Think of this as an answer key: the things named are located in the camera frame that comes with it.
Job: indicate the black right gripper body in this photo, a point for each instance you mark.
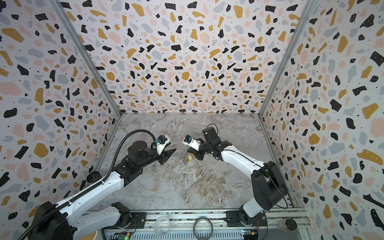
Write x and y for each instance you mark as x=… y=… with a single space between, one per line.
x=201 y=150

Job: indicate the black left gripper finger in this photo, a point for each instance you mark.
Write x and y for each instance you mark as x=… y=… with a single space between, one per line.
x=163 y=159
x=170 y=152

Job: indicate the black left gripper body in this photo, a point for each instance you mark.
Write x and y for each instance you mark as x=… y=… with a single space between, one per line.
x=161 y=157

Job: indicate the yellow capped key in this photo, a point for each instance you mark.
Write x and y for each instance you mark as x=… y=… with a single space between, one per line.
x=190 y=156

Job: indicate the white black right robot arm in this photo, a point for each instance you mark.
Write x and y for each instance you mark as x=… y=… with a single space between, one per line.
x=268 y=184

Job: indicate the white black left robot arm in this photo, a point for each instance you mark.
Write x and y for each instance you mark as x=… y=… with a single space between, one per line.
x=65 y=220

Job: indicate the black round knob bottle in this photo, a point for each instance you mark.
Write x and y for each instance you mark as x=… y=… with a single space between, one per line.
x=93 y=177

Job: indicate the clear glass bowl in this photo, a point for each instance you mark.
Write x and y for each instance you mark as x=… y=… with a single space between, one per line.
x=162 y=226

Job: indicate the wooden tray white rim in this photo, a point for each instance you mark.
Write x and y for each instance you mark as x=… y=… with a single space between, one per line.
x=91 y=236

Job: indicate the jar with black lid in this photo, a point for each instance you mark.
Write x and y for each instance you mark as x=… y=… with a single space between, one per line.
x=287 y=225

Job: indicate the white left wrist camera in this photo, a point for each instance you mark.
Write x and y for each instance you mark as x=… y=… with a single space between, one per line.
x=161 y=143

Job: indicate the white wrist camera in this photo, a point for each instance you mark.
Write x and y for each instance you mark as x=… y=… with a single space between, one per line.
x=161 y=143
x=192 y=142

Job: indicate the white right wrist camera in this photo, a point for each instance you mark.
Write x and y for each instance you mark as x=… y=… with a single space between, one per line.
x=192 y=142

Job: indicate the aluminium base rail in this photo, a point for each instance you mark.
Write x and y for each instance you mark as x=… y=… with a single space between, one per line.
x=220 y=219

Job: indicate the aluminium corner post left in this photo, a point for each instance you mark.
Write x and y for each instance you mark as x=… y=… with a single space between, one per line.
x=65 y=21

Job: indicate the aluminium corner post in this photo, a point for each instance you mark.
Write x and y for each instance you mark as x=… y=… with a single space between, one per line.
x=65 y=21
x=309 y=8

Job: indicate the aluminium corner post right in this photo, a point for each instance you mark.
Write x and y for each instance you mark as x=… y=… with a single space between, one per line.
x=309 y=8

